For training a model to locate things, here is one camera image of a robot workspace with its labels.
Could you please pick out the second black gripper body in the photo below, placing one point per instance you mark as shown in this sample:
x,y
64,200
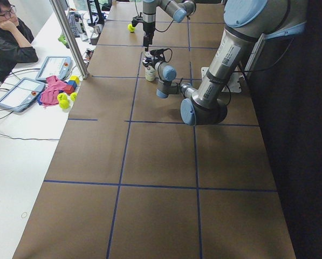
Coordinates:
x,y
148,29

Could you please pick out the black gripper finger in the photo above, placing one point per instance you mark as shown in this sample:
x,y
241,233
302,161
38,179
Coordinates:
x,y
146,62

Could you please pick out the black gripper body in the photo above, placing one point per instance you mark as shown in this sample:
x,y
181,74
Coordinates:
x,y
149,58

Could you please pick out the clear tennis ball can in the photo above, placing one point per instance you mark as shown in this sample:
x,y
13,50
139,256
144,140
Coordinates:
x,y
150,73

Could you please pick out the Roland Garros tennis ball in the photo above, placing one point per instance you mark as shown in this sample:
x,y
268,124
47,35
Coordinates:
x,y
131,28

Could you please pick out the second grey robot arm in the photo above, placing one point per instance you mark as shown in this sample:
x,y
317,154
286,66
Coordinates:
x,y
176,10

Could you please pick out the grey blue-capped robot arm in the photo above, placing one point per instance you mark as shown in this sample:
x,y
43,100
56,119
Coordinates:
x,y
245,22

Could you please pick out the tennis ball on desk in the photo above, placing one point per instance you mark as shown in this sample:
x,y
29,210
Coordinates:
x,y
62,96
73,96
64,104

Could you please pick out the small metal cup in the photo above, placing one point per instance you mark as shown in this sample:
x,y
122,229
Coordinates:
x,y
97,29

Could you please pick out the clear water bottle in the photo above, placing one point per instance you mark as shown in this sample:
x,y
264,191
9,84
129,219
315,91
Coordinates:
x,y
80,29

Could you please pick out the yellow cube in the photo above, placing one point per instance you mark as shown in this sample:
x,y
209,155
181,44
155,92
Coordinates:
x,y
76,78

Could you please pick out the black keyboard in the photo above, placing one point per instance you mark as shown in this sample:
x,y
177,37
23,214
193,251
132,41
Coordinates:
x,y
71,17

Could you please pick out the blue cube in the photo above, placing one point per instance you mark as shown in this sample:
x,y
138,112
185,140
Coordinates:
x,y
72,83

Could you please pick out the red cube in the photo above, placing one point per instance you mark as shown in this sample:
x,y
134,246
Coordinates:
x,y
68,89

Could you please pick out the green plastic tool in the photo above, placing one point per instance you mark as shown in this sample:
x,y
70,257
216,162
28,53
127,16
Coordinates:
x,y
63,40

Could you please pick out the far teach pendant tablet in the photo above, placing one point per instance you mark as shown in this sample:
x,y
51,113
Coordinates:
x,y
54,66

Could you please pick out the teach pendant tablet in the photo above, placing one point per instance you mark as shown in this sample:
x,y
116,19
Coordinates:
x,y
54,66
22,95

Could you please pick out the pink cloth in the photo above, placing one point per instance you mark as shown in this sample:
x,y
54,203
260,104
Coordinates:
x,y
49,95

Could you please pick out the near teach pendant tablet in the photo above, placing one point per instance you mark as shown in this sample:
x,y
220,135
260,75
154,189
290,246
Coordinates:
x,y
22,95

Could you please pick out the person in black jacket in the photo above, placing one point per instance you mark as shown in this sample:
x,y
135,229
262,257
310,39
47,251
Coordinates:
x,y
15,40

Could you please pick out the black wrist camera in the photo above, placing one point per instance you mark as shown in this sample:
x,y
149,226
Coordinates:
x,y
136,20
157,52

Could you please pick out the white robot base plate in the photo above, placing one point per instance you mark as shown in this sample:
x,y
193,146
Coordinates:
x,y
233,84

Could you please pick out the aluminium frame post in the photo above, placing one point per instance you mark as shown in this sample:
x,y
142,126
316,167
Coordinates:
x,y
76,54

